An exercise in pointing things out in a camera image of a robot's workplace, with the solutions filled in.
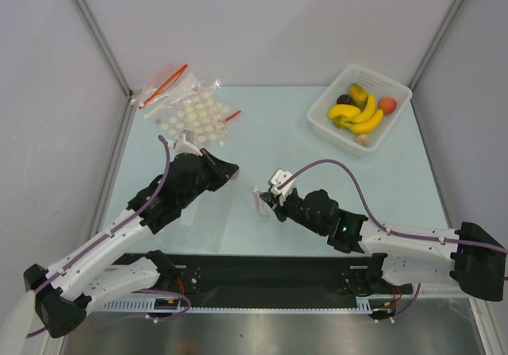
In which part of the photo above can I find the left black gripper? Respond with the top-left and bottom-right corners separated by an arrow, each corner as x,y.
179,148 -> 238,208

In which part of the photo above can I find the yellow banana bunch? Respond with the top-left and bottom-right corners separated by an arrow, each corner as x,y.
327,95 -> 384,134

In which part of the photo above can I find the white perforated plastic basket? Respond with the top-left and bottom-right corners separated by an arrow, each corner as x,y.
307,64 -> 412,156

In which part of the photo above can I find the pink dotted zip bag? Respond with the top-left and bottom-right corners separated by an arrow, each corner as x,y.
251,187 -> 269,218

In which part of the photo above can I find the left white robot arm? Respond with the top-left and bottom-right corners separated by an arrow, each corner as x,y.
23,149 -> 239,338

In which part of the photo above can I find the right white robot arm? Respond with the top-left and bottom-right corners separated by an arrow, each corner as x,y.
260,190 -> 506,302

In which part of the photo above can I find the blue zipper clear bag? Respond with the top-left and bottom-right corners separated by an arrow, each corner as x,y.
156,172 -> 240,253

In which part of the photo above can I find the cream dotted zip bag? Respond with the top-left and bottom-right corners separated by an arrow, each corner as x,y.
145,79 -> 241,145

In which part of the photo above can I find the red zipper clear bag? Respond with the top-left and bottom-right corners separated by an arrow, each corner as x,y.
129,64 -> 200,119

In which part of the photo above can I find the beige garlic bulb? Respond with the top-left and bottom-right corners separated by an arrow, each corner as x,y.
356,133 -> 371,148

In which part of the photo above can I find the dark purple fruit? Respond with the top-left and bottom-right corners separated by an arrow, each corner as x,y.
336,94 -> 352,105

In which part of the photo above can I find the green orange mango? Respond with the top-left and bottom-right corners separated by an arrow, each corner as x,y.
348,83 -> 368,109

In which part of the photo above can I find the red orange peach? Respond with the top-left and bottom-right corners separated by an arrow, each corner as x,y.
378,96 -> 398,115

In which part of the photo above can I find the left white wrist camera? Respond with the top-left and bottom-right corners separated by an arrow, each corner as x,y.
167,129 -> 202,156

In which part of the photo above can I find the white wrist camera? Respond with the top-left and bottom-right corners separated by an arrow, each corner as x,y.
167,129 -> 202,156
268,169 -> 295,206

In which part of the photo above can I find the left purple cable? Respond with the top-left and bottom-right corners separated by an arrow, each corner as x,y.
25,134 -> 172,338

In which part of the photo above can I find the purple cable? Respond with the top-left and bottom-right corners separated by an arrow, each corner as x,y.
25,134 -> 172,338
277,159 -> 508,251

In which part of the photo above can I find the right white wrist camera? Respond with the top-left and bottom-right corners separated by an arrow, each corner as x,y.
268,169 -> 295,206

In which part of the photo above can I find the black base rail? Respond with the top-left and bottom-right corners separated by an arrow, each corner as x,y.
129,253 -> 416,309

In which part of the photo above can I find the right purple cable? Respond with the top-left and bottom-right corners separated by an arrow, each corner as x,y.
277,159 -> 508,251

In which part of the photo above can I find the white slotted cable duct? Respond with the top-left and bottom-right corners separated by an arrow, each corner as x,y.
94,295 -> 394,314

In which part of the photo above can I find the left aluminium frame post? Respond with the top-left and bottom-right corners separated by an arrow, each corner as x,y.
71,0 -> 132,99

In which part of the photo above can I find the aluminium frame post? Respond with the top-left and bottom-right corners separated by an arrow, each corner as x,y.
71,0 -> 132,99
408,0 -> 467,91

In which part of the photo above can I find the right aluminium frame post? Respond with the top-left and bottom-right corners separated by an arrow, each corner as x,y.
408,0 -> 467,91

